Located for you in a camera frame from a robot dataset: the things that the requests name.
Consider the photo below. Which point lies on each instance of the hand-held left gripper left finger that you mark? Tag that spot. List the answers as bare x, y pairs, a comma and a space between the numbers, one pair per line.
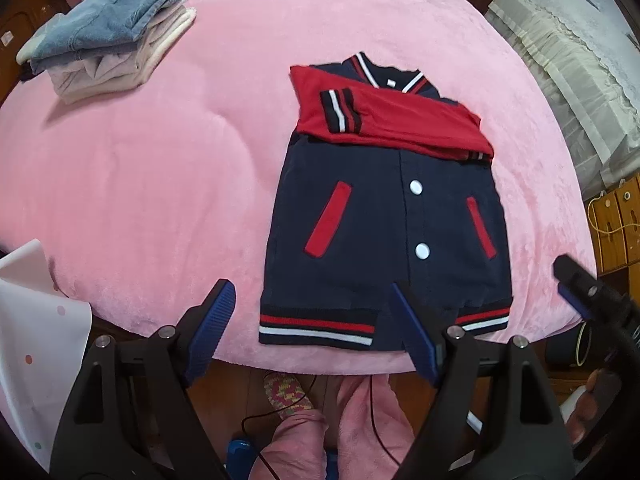
216, 327

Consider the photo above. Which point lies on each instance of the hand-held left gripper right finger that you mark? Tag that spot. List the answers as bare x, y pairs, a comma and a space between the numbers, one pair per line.
416, 332

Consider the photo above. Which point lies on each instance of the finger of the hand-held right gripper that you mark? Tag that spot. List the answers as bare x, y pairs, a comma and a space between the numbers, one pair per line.
575, 290

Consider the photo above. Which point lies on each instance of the navy and red baseball jacket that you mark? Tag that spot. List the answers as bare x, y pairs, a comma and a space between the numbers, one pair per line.
370, 225

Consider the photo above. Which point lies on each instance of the person's right hand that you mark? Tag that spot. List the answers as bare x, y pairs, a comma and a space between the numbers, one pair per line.
582, 412

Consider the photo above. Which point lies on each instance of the wooden drawer cabinet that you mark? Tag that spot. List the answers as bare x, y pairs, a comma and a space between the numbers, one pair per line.
620, 230

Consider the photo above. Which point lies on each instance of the multicoloured knitted sock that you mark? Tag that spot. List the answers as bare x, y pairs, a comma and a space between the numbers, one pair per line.
287, 392

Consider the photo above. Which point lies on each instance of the person's pink trouser legs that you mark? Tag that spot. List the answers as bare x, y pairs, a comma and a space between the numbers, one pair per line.
372, 420

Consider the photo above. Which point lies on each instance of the person's pink trouser leg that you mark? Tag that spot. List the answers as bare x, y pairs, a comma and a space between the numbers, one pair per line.
367, 425
295, 445

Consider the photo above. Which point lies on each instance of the blue slipper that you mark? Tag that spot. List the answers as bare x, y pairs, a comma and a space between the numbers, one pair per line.
242, 452

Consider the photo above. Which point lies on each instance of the pink fleece blanket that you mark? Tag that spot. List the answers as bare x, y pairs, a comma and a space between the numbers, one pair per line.
160, 170

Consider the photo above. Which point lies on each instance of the white polka dot sheet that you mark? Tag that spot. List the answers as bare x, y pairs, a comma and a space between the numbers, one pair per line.
35, 340

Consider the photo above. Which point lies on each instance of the white lace furniture cover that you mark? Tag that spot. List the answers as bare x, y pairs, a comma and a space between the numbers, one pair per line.
580, 55

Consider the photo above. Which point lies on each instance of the folded beige garment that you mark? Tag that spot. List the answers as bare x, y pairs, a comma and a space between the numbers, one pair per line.
115, 67

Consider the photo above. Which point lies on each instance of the folded blue-grey garment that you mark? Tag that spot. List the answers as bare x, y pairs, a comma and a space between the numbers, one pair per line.
100, 20

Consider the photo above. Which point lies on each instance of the wooden headboard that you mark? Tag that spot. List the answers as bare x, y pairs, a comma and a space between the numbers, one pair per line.
15, 45

